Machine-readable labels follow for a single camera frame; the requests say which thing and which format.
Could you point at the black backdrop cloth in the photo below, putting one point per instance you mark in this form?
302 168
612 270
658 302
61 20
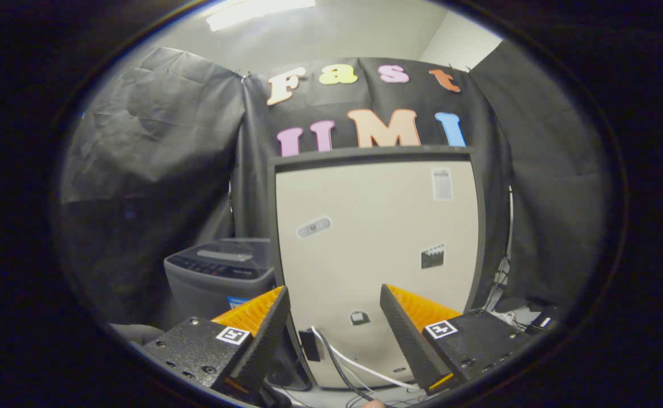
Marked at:
156 170

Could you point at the grey washing machine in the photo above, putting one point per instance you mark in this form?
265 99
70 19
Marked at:
207 289

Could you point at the beige cabinet with dark frame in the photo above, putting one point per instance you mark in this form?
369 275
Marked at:
377 226

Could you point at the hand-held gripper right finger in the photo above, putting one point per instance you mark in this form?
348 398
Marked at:
406 343

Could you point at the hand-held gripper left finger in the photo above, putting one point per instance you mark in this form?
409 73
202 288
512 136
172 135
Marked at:
263 343

